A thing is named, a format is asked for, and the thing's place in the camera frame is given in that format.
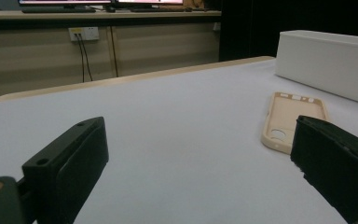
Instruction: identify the white wall socket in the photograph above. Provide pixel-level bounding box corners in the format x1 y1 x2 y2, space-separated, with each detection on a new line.
68 26 101 42

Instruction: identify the beige phone case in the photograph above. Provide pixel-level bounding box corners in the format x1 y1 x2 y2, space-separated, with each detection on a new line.
260 91 330 155

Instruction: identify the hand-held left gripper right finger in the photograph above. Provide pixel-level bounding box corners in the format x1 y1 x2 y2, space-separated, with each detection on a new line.
290 115 358 224

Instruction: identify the beige office desk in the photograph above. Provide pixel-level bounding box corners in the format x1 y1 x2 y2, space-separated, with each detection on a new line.
0 9 222 105

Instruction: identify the black keyboard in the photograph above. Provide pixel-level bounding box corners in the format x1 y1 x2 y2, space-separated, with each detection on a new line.
21 6 97 14
130 7 187 13

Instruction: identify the computer monitor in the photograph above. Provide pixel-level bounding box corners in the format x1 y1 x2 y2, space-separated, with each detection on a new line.
18 0 113 7
115 0 185 7

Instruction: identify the black power cable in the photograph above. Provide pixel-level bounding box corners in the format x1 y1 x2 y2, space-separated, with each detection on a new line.
75 34 86 83
109 26 119 78
79 34 94 82

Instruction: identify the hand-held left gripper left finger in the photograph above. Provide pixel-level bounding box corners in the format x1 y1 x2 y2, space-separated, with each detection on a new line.
21 116 110 224

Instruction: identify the white table mat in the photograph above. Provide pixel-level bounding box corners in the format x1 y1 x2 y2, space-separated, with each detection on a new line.
0 59 358 224

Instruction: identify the white rectangular box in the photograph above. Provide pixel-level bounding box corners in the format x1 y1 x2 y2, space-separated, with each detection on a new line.
274 30 358 108

